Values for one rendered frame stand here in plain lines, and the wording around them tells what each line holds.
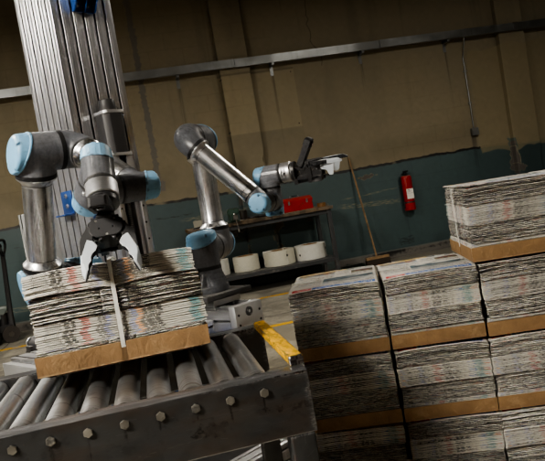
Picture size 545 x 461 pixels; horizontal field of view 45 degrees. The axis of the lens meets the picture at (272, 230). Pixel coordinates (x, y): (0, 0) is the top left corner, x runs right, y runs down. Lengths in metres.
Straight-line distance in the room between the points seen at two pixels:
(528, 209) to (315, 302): 0.70
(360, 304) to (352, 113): 7.16
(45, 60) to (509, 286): 1.75
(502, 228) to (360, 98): 7.20
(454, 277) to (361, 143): 7.10
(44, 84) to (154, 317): 1.29
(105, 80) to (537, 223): 1.56
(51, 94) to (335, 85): 6.87
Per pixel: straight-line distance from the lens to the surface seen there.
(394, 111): 9.30
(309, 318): 2.05
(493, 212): 2.06
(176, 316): 1.49
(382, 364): 2.09
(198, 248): 2.42
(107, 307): 1.48
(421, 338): 2.07
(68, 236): 2.52
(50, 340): 1.50
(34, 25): 2.59
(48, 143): 1.98
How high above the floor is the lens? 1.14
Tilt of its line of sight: 3 degrees down
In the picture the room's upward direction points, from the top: 10 degrees counter-clockwise
